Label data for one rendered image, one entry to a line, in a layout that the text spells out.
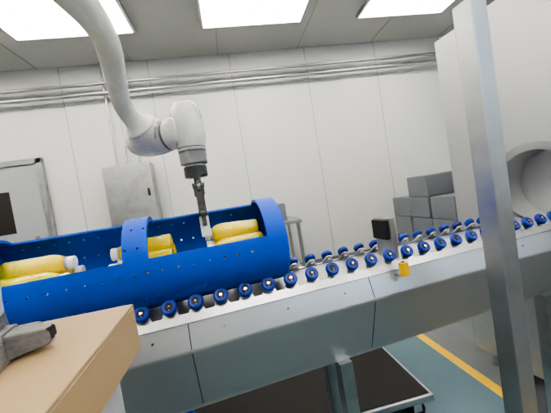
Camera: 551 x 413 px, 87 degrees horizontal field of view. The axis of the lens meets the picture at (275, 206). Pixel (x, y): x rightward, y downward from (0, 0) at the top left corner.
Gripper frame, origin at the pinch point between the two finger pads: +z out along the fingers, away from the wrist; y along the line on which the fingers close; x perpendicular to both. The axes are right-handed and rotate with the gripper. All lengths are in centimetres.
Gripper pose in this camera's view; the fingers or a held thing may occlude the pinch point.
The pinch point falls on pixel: (205, 225)
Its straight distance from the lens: 99.4
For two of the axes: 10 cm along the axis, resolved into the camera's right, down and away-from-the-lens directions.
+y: -2.6, 0.0, 9.7
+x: -9.5, 1.6, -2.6
